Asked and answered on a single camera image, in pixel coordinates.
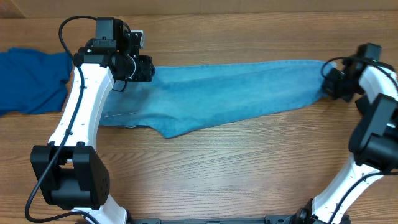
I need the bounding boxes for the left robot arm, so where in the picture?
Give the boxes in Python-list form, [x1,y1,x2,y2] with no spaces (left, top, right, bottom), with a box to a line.
[30,17,155,224]

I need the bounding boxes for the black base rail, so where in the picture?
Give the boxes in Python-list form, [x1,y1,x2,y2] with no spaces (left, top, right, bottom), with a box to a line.
[127,215,295,224]

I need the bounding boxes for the light blue denim jeans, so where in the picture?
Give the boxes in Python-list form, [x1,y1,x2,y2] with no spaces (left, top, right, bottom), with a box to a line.
[100,60,324,138]

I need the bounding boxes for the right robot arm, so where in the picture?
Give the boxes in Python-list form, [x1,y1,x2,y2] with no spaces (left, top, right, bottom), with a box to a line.
[284,43,397,223]

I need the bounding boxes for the dark blue t-shirt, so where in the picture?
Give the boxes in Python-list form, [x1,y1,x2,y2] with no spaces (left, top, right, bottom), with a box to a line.
[1,48,72,116]

